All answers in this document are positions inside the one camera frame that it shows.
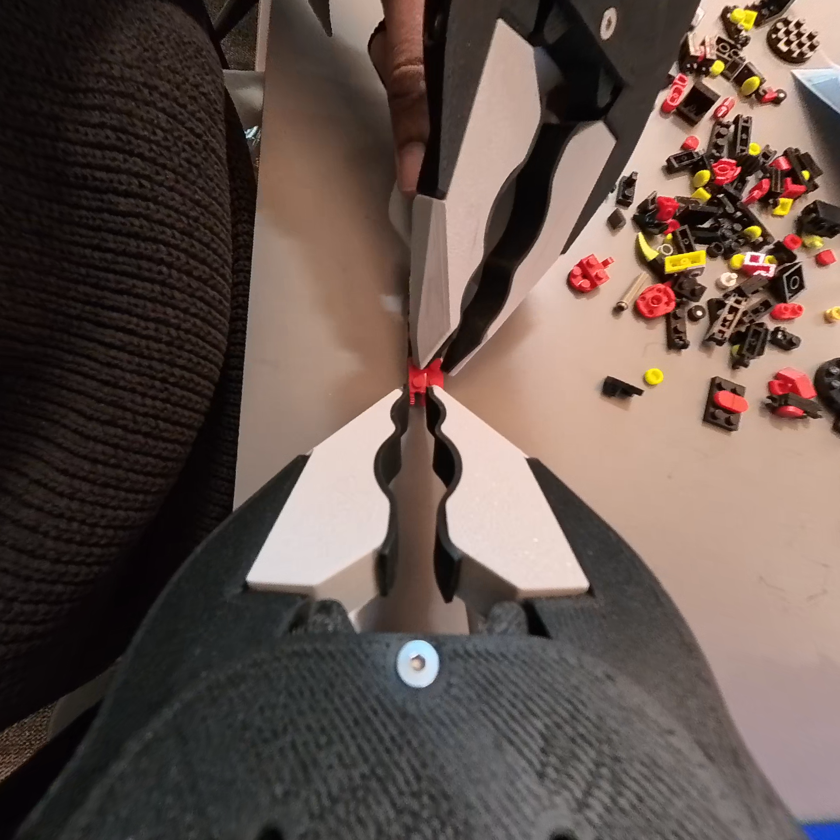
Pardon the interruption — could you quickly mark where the red and black lego subassembly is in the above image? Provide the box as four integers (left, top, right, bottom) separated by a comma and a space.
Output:
764, 367, 823, 420

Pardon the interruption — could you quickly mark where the black plate with red tile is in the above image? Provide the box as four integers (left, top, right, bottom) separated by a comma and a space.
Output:
702, 377, 749, 433

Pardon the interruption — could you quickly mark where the pile of loose lego pieces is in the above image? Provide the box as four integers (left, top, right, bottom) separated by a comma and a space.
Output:
610, 0, 840, 368

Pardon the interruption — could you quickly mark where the red lego clip plate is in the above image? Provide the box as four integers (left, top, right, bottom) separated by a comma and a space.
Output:
407, 360, 448, 409

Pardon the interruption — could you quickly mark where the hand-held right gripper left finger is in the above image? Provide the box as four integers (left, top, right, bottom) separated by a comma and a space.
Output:
246, 387, 411, 631

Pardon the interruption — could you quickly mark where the person's black knit sweater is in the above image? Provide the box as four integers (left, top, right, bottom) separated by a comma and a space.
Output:
0, 0, 258, 729

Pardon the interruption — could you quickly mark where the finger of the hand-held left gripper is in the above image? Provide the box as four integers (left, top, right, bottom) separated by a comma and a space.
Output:
388, 18, 565, 368
443, 118, 618, 376

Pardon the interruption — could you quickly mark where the tan lego axle pin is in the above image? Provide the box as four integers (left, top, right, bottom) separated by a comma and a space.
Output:
616, 272, 652, 312

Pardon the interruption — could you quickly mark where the person's left hand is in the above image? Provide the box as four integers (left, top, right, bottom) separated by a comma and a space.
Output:
367, 0, 431, 196

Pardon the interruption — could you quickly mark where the red lego plate with pin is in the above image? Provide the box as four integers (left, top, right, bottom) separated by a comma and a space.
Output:
567, 255, 616, 294

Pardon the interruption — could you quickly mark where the black round lego plate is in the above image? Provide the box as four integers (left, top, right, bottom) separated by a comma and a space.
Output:
814, 357, 840, 417
768, 16, 821, 64

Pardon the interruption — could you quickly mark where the red round lego plate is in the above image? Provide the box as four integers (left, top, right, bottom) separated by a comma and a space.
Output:
635, 283, 677, 320

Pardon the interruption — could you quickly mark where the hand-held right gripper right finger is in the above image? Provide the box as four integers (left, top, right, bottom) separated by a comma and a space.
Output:
427, 387, 590, 634

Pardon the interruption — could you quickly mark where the lego instruction booklet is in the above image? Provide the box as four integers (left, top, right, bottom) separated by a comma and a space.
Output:
791, 66, 840, 116

